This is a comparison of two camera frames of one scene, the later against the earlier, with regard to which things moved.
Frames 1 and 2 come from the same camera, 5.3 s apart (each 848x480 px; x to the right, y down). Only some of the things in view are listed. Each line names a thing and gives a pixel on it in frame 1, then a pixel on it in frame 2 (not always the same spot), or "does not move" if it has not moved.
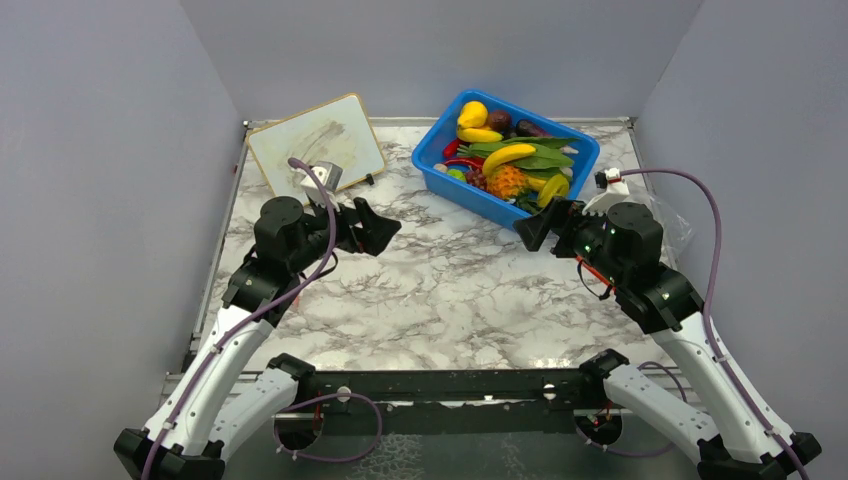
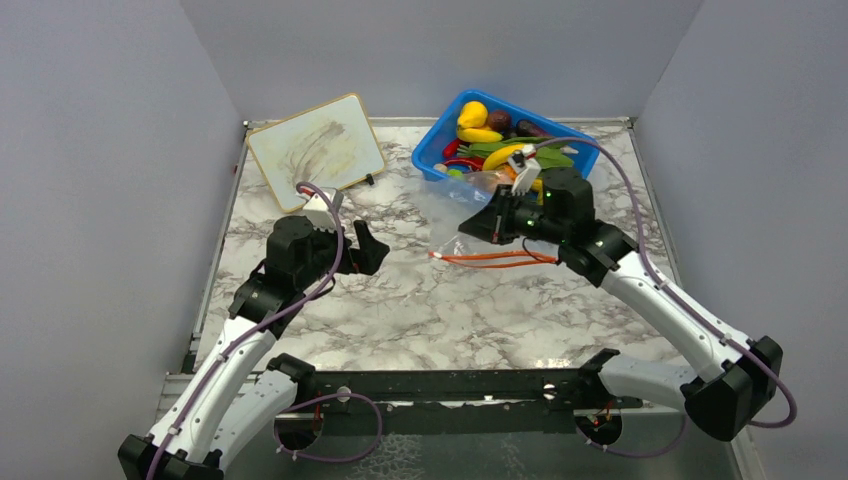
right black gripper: x=566 y=216 → x=493 y=223
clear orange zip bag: x=677 y=235 → x=452 y=198
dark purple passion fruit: x=499 y=120 does not move
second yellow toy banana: x=473 y=135 does not move
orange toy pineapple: x=505 y=182 does not move
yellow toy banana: x=504 y=153 does not move
